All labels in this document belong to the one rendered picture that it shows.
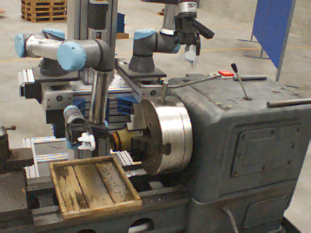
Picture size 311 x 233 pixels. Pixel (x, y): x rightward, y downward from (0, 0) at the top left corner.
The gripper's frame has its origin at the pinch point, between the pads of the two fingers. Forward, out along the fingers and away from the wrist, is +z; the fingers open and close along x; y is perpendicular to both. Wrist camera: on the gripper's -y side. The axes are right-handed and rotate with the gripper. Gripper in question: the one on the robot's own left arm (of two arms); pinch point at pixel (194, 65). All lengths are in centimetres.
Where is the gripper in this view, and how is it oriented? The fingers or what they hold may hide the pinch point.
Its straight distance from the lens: 141.1
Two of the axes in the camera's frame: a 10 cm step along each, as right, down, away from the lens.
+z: 0.4, 9.9, 1.1
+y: -9.1, 0.8, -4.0
